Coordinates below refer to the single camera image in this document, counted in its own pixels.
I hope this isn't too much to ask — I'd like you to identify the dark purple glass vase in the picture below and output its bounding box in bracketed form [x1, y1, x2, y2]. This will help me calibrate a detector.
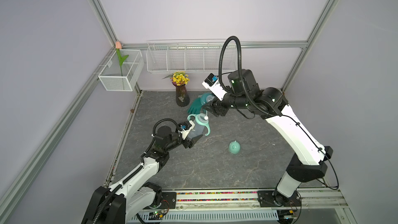
[175, 85, 190, 107]

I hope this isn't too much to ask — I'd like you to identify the white wire wall shelf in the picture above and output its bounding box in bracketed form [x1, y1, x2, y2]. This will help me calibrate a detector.
[146, 39, 224, 74]

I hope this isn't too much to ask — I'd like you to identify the green rubber glove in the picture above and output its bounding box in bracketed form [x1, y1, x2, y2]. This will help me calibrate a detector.
[188, 97, 203, 115]

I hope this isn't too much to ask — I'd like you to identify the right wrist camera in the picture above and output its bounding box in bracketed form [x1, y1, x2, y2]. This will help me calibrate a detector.
[202, 73, 227, 101]

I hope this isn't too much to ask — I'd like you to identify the clear plastic baby bottle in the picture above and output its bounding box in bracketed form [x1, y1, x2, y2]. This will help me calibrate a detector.
[187, 113, 210, 138]

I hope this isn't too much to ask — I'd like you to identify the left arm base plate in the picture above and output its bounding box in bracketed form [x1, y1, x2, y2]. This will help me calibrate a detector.
[145, 191, 177, 210]

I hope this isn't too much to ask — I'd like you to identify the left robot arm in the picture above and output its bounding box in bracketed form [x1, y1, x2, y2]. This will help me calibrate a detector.
[82, 118, 198, 224]

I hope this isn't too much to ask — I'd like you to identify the colourful bead strip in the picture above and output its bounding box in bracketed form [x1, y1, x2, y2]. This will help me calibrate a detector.
[176, 190, 258, 203]

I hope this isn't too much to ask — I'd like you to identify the mint green bottle handle ring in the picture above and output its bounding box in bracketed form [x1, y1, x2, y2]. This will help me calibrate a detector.
[187, 113, 211, 137]

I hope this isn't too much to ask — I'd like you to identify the white mesh wall basket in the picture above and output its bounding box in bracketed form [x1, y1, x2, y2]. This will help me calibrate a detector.
[98, 49, 144, 92]

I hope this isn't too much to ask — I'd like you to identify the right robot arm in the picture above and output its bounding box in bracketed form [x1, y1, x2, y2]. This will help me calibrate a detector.
[202, 36, 333, 206]

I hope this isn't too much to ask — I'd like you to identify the mint green bottle cap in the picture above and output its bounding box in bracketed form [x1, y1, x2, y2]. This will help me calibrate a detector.
[229, 141, 241, 155]

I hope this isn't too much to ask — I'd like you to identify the pink artificial tulip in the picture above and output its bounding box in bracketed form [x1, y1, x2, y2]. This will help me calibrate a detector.
[115, 41, 129, 76]

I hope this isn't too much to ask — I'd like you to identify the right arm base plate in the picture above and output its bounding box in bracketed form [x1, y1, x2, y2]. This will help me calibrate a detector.
[257, 190, 302, 207]

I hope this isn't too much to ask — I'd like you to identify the yellow flower bouquet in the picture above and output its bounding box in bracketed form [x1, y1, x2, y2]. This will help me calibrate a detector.
[163, 71, 190, 86]

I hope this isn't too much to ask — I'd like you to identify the white vented cable duct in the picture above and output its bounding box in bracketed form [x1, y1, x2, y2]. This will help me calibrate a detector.
[140, 209, 279, 224]

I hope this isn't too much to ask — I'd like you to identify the teal bottle collar with nipple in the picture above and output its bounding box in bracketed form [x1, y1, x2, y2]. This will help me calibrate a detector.
[200, 92, 215, 105]

